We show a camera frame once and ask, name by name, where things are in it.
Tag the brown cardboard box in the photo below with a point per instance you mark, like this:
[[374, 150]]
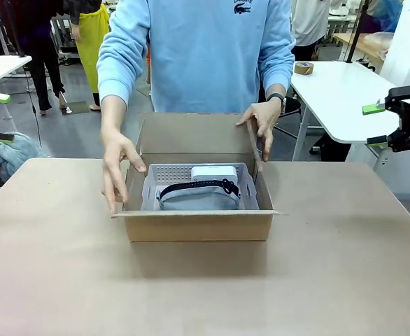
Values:
[[198, 227]]

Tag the person's right forearm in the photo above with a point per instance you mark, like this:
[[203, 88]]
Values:
[[112, 112]]

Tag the person's left forearm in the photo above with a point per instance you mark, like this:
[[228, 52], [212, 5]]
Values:
[[278, 73]]

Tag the small white box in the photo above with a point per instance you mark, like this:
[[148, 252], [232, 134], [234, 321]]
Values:
[[213, 173]]

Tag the person's left hand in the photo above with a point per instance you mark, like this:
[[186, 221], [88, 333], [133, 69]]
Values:
[[266, 119]]

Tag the person's right hand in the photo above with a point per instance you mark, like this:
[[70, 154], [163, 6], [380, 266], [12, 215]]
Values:
[[115, 154]]

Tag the light blue cloth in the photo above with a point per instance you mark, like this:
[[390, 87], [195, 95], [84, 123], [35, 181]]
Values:
[[14, 150]]

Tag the white rectangular table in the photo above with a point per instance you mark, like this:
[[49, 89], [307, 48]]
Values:
[[0, 68]]

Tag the white table with rounded corner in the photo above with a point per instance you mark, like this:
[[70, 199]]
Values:
[[341, 101]]

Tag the person in dark clothes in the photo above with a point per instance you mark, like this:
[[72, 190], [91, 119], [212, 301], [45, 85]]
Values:
[[40, 45]]

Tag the flat cardboard piece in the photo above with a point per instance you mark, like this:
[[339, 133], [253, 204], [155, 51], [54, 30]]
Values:
[[75, 107]]

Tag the clear plastic bag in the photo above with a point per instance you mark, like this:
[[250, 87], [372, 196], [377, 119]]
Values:
[[380, 43]]

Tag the wooden table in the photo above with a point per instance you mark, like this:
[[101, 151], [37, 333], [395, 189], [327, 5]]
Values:
[[352, 43]]

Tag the brown packing tape roll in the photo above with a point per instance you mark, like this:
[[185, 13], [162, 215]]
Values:
[[303, 68]]

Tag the black stand pole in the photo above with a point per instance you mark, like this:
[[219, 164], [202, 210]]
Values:
[[358, 31]]

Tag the black wristwatch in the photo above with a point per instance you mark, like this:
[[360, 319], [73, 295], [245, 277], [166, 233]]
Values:
[[276, 98]]

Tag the person in yellow apron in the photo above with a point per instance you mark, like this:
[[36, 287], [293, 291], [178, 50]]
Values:
[[91, 45]]

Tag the person in blue jacket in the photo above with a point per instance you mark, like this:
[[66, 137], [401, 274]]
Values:
[[385, 14]]

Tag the person in white shirt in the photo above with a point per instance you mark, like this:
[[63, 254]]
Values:
[[308, 24]]

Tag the white perforated plastic basket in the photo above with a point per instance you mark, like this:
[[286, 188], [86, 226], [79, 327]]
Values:
[[250, 190]]

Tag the person in light blue sweatshirt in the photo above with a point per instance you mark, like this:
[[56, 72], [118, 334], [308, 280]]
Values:
[[205, 56]]

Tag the grey pouch with dark zipper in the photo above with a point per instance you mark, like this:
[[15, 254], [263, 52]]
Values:
[[198, 199]]

